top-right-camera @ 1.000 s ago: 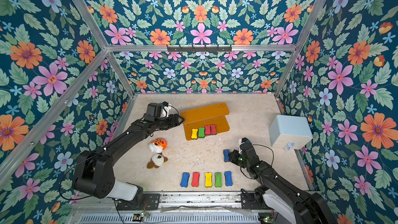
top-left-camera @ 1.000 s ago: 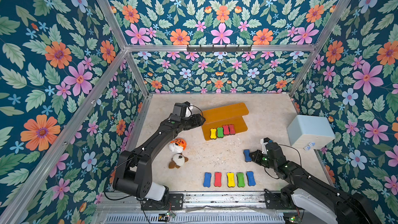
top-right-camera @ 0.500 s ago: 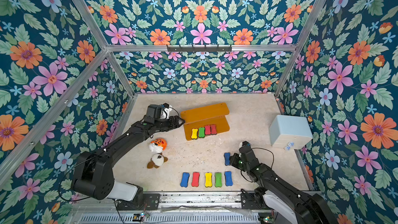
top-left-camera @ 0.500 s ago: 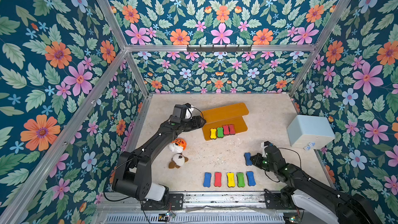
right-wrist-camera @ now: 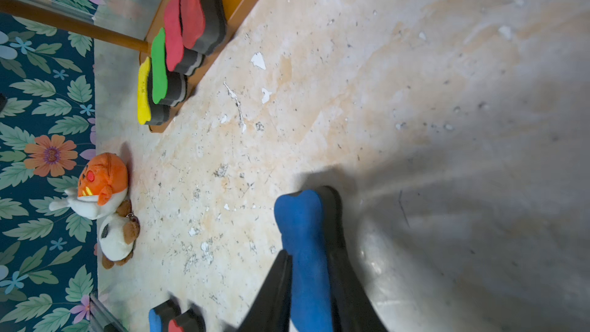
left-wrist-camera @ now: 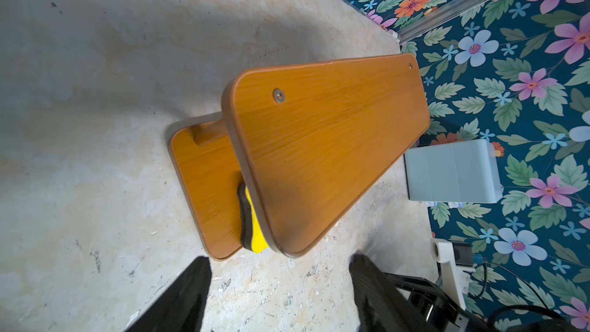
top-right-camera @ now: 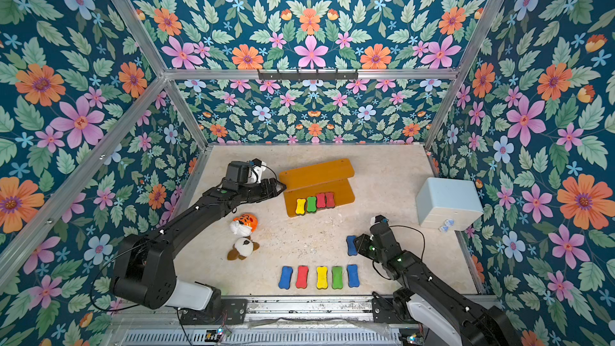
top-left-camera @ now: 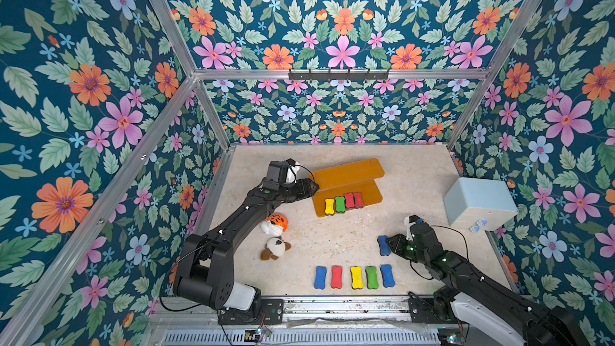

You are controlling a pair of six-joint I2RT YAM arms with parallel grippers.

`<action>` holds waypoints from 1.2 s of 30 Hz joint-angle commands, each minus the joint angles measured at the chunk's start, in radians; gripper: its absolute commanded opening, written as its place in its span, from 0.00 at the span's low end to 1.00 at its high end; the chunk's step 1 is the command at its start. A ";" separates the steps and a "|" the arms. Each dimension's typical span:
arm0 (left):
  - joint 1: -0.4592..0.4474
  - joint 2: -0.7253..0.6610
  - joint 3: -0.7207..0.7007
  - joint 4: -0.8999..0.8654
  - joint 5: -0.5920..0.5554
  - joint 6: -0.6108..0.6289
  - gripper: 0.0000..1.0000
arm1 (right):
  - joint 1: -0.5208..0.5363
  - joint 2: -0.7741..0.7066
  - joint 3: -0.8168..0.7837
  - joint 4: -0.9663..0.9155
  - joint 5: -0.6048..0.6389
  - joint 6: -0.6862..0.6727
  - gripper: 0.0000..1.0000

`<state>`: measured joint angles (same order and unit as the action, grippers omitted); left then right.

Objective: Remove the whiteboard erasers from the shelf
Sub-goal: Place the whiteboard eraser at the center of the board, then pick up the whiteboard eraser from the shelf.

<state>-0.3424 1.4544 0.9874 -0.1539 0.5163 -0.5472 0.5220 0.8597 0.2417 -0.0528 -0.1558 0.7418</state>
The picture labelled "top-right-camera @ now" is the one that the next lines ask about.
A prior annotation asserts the light blue box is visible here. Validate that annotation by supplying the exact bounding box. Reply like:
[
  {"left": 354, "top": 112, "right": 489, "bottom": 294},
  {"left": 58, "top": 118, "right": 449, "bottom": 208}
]
[{"left": 416, "top": 177, "right": 484, "bottom": 232}]

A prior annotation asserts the yellow eraser top shelf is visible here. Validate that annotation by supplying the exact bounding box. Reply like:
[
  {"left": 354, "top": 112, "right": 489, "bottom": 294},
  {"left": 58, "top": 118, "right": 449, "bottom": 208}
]
[{"left": 316, "top": 266, "right": 329, "bottom": 290}]

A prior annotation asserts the orange tiger plush toy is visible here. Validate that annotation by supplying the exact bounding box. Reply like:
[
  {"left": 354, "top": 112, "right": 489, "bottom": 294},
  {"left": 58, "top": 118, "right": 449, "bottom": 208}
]
[{"left": 229, "top": 213, "right": 259, "bottom": 237}]

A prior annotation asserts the red eraser top shelf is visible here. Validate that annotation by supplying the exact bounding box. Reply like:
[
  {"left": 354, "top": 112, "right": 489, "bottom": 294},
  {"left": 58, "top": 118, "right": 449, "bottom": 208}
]
[{"left": 296, "top": 265, "right": 309, "bottom": 289}]

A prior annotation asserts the green eraser bottom shelf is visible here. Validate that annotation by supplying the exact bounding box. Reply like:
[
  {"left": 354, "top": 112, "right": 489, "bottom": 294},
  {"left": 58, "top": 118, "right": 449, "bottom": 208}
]
[{"left": 305, "top": 196, "right": 318, "bottom": 213}]

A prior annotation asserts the brown white dog plush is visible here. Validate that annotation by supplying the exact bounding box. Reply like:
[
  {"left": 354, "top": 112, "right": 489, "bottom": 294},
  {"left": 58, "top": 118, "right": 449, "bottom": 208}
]
[{"left": 227, "top": 237, "right": 260, "bottom": 261}]

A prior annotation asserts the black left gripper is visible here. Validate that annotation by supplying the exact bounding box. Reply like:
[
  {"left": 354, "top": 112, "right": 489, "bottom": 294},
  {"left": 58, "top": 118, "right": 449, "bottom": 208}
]
[{"left": 235, "top": 176, "right": 287, "bottom": 203}]

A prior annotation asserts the green eraser shelf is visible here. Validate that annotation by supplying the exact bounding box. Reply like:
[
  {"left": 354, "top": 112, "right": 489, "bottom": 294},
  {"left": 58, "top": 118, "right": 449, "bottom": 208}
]
[
  {"left": 332, "top": 266, "right": 344, "bottom": 290},
  {"left": 305, "top": 196, "right": 318, "bottom": 213}
]

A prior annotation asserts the yellow eraser bottom shelf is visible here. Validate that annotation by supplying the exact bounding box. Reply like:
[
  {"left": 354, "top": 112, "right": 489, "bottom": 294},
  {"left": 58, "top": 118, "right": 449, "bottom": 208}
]
[{"left": 295, "top": 198, "right": 307, "bottom": 216}]

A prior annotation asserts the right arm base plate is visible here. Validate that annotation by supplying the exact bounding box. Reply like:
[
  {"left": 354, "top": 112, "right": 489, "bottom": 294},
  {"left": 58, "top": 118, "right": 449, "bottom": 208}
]
[{"left": 371, "top": 288, "right": 418, "bottom": 325}]

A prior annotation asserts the blue eraser bottom shelf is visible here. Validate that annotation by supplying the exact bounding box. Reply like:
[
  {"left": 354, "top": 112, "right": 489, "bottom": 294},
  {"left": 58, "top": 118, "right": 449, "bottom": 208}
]
[{"left": 346, "top": 235, "right": 358, "bottom": 256}]

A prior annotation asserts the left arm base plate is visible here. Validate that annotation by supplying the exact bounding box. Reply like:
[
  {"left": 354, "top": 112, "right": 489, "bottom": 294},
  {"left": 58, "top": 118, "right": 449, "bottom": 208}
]
[{"left": 179, "top": 298, "right": 248, "bottom": 326}]

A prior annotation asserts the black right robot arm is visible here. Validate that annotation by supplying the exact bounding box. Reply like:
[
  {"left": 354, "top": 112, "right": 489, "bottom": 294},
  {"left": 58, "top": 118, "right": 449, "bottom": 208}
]
[{"left": 353, "top": 216, "right": 521, "bottom": 345}]

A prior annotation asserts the green eraser top shelf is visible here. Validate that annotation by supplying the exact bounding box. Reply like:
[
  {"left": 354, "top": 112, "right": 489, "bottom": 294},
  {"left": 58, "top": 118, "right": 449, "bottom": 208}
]
[{"left": 332, "top": 266, "right": 344, "bottom": 290}]

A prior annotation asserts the yellow eraser shelf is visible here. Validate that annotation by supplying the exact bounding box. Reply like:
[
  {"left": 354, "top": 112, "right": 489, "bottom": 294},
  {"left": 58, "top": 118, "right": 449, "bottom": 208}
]
[
  {"left": 316, "top": 266, "right": 329, "bottom": 290},
  {"left": 295, "top": 198, "right": 307, "bottom": 216}
]

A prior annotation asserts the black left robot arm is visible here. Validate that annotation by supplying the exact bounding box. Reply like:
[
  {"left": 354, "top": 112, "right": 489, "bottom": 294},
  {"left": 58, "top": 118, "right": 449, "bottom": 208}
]
[{"left": 110, "top": 159, "right": 287, "bottom": 311}]

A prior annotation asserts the metal front rail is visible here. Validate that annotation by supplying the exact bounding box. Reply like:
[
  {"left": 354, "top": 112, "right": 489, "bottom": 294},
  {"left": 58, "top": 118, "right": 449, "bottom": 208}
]
[{"left": 102, "top": 294, "right": 445, "bottom": 345}]

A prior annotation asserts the orange wooden two-tier shelf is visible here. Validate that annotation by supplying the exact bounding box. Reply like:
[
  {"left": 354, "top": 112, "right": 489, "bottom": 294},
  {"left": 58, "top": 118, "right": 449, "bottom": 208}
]
[{"left": 279, "top": 158, "right": 356, "bottom": 218}]

